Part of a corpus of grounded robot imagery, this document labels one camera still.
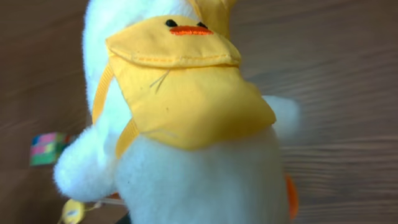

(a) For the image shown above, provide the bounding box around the white plush duck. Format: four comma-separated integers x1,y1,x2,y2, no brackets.
53,0,299,224

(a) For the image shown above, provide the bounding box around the multicoloured puzzle cube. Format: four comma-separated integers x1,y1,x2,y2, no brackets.
30,132,76,166

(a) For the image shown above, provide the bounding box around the yellow wooden rattle drum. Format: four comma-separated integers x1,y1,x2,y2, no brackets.
57,199,102,224

